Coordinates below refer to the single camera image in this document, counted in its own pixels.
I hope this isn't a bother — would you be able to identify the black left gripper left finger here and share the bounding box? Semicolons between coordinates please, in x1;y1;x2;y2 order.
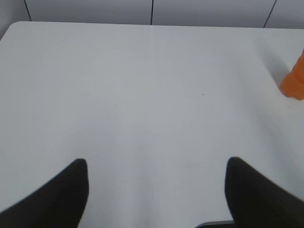
0;159;89;228

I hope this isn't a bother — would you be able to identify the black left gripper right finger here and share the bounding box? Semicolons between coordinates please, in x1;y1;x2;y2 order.
225;157;304;228

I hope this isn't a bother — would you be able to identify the orange soda bottle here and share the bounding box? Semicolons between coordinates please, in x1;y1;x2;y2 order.
280;52;304;100

